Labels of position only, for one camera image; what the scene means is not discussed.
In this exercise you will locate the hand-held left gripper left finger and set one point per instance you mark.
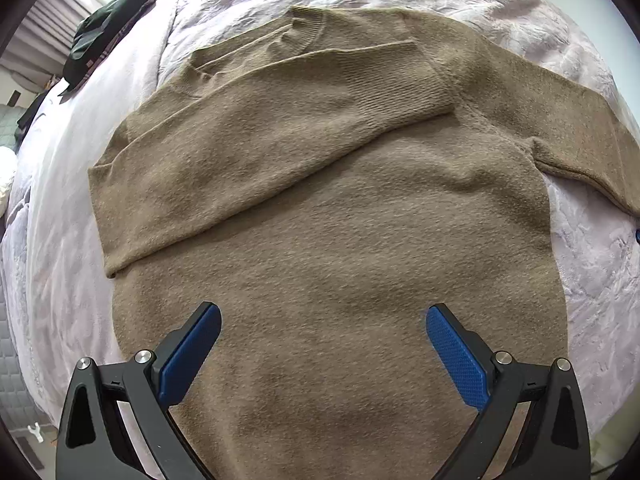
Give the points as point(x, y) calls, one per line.
point(192, 345)

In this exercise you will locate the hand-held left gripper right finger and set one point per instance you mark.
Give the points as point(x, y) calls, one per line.
point(457, 347)

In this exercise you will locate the brown knit sweater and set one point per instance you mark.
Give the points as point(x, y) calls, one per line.
point(325, 200)

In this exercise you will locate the white plastic clip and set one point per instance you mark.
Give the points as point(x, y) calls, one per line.
point(35, 431)

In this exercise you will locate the white round cushion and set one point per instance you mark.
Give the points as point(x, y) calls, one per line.
point(5, 175)

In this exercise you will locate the dark cloth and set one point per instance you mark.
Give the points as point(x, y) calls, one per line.
point(32, 110)

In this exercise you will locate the black jacket with plaid lining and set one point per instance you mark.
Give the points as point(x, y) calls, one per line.
point(110, 20)

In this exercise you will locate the pleated grey curtain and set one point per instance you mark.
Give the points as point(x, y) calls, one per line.
point(47, 15)

